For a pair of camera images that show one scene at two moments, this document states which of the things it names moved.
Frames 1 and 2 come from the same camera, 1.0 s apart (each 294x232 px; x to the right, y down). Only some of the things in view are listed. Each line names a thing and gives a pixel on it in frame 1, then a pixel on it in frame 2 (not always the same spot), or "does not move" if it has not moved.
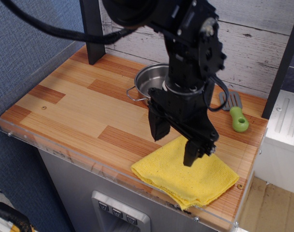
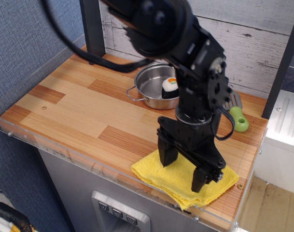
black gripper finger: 191,152 to 199,179
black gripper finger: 159,126 to 168,154
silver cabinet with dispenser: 94,201 does not move
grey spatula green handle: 234,105 does not move
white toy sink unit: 279,162 does not move
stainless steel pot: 152,76 does not move
